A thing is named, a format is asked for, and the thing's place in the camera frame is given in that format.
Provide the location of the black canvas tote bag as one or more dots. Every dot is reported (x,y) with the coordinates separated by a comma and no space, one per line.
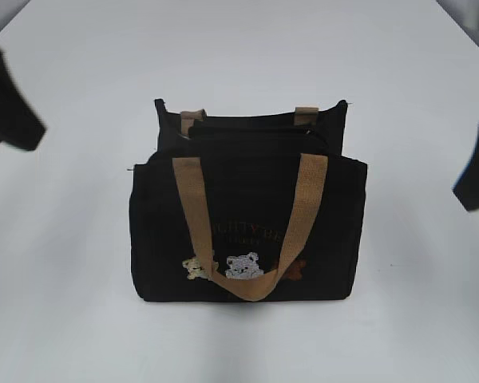
(247,208)

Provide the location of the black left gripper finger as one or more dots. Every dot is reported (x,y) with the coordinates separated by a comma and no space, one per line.
(19,124)

